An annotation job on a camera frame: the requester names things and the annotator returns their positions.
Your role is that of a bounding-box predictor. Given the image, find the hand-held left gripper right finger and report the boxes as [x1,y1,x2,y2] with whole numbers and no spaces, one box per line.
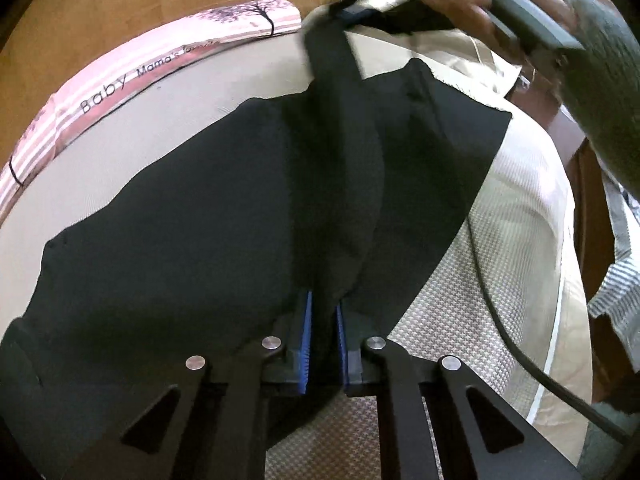
[335,301,589,480]

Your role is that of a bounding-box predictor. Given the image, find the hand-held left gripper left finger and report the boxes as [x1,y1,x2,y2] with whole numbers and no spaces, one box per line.
[65,290,314,480]

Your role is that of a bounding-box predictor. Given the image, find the black pants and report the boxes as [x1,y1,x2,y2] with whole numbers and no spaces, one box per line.
[0,0,514,480]

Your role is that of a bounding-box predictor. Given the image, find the person's right forearm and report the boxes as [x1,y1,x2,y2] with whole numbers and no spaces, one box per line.
[552,0,640,186]

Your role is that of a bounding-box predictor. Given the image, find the person's right hand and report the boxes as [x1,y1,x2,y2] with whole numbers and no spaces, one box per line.
[424,0,569,44]

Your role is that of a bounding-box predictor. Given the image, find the beige satin cloth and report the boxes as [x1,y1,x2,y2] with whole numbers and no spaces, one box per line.
[300,0,532,111]

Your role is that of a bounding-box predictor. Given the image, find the cream quilted bed pad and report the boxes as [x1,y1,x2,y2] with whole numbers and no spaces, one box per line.
[265,105,597,480]

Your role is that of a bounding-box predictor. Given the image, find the beige bed sheet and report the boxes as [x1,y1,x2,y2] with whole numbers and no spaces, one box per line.
[0,27,326,246]

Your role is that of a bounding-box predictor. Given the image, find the pink striped pillow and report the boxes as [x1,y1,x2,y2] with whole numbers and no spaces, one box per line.
[0,0,302,221]

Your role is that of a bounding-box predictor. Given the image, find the blue-white striped cloth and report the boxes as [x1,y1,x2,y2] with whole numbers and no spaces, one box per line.
[587,172,640,347]

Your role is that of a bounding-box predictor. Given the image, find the grey-green knit garment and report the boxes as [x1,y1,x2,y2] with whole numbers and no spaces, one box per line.
[580,395,640,480]

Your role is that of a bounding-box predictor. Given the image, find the black cable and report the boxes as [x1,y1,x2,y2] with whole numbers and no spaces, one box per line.
[467,220,629,446]

